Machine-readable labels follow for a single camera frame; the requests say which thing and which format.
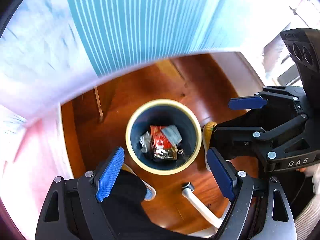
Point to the teal striped leaf print tablecloth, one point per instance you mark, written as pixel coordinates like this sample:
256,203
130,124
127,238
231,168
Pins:
137,17

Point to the person's right shoe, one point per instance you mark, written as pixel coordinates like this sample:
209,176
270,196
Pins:
208,130

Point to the person's shoe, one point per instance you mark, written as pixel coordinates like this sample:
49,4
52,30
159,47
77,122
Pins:
208,130
150,192

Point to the blue face mask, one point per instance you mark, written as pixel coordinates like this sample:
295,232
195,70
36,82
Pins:
171,133

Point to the blue bin with cream rim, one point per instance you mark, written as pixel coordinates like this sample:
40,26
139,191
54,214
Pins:
140,120

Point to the white chair leg with caster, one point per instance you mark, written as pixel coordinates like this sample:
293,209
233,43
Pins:
197,205

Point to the person's right forearm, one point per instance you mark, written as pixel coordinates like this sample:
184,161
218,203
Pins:
315,180

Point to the white tissue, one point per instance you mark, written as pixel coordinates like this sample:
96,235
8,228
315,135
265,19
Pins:
145,141

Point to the person's left shoe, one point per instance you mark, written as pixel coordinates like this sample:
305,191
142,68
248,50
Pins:
150,192

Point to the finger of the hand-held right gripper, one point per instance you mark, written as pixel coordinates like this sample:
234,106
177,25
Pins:
247,103
237,136

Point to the person's right hand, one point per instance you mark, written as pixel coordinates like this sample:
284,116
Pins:
305,170

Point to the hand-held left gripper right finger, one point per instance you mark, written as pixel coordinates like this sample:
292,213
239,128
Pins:
221,175

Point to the pink blanket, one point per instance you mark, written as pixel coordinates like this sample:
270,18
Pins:
30,167

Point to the black gold wrapper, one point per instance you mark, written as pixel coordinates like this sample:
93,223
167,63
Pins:
163,154

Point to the wooden table leg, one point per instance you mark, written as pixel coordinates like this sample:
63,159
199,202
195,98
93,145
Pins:
98,102

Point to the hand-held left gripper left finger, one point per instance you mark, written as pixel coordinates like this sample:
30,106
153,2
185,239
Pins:
110,175

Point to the beige ribbed knit clothing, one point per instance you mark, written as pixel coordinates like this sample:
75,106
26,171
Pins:
310,217

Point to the red white printed packet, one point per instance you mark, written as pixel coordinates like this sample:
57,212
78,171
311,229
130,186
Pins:
160,141

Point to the person's left leg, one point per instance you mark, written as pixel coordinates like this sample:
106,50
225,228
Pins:
125,205

